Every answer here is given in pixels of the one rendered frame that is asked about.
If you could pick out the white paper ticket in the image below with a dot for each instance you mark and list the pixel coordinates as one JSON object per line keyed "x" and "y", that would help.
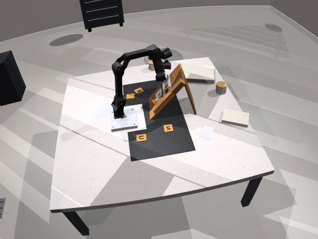
{"x": 158, "y": 94}

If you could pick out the white paper card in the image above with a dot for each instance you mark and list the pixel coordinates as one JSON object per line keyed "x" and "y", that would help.
{"x": 206, "y": 132}

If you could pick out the cream rectangular block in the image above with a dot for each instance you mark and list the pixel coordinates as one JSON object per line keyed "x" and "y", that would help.
{"x": 235, "y": 118}

